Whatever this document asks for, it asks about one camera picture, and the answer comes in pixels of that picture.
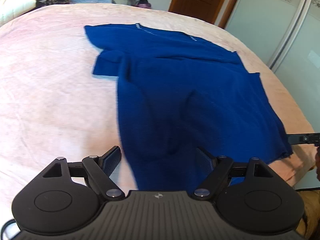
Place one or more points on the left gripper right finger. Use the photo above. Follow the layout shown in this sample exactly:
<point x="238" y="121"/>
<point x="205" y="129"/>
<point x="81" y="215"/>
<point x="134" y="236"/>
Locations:
<point x="219" y="170"/>

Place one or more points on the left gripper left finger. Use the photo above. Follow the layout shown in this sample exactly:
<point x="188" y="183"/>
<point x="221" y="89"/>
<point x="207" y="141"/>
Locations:
<point x="96" y="171"/>

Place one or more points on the blue v-neck sweater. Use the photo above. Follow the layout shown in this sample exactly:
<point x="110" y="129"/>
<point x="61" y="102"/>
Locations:
<point x="177" y="93"/>

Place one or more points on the pink bedspread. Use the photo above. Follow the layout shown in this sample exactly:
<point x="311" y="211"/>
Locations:
<point x="52" y="106"/>

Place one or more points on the white quilted duvet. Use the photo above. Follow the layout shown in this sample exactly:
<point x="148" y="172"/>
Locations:
<point x="11" y="9"/>

